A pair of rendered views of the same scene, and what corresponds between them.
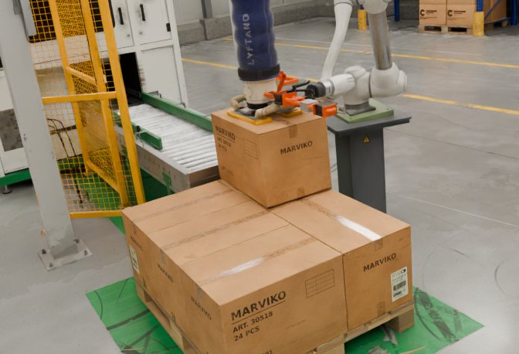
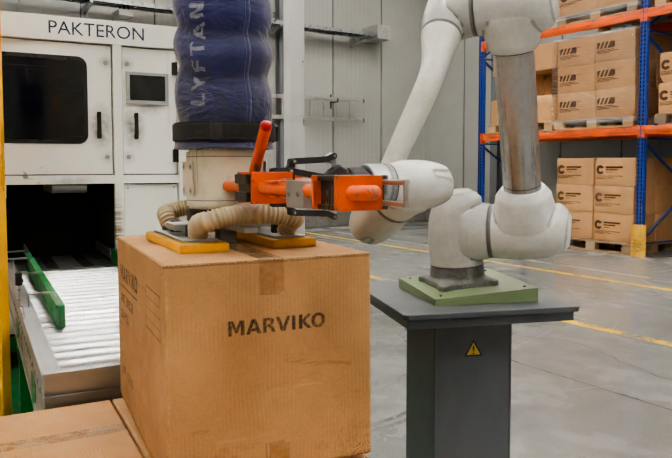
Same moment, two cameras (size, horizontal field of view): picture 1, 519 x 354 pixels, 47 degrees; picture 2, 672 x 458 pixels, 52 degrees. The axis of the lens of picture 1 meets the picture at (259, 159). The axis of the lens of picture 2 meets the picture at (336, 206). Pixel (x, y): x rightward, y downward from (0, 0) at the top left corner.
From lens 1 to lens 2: 1.81 m
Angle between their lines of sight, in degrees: 16
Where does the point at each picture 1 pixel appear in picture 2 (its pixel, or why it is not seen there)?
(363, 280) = not seen: outside the picture
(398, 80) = (552, 220)
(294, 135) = (275, 289)
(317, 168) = (334, 392)
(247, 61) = (190, 97)
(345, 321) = not seen: outside the picture
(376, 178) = (490, 442)
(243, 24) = (190, 5)
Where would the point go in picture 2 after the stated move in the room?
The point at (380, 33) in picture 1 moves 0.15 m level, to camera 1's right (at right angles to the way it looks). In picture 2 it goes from (519, 104) to (579, 104)
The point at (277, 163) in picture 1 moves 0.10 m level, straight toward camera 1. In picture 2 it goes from (215, 361) to (201, 378)
